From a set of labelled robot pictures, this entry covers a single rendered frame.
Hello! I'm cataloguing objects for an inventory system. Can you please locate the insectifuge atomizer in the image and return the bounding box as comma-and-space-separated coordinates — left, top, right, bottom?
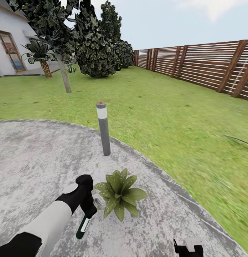
76, 215, 91, 239

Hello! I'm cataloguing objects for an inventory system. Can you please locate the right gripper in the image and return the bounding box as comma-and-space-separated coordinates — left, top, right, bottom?
174, 242, 203, 257

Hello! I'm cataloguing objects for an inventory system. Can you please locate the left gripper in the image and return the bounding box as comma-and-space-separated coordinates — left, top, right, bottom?
80, 197, 98, 219

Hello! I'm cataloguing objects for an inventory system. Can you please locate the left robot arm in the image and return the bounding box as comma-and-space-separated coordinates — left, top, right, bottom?
0, 174, 106, 257

